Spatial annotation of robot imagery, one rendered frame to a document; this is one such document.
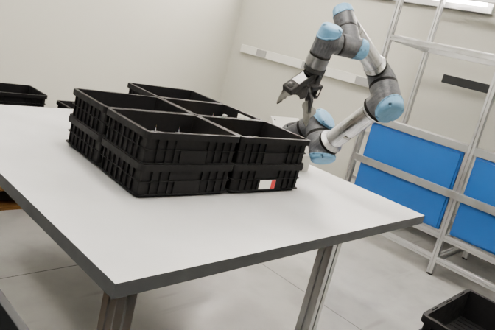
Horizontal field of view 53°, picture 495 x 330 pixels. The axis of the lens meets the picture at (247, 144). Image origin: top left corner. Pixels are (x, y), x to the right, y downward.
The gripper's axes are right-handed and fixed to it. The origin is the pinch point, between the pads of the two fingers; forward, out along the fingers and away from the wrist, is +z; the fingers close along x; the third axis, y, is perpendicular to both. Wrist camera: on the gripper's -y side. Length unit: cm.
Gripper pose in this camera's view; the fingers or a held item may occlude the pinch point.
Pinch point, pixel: (289, 115)
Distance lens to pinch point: 182.1
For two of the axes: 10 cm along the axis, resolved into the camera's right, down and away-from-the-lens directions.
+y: 6.9, -1.8, 7.0
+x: -6.5, -5.8, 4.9
